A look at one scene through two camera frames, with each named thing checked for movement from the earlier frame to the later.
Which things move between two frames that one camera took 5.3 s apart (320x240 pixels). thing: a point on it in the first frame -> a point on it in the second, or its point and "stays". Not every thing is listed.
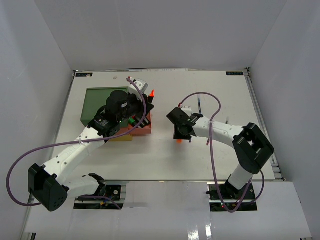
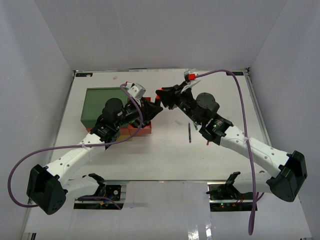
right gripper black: [177, 136] -> [170, 96]
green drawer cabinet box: [95, 98] stays
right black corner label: [235, 73] stays
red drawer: [147, 129] stays
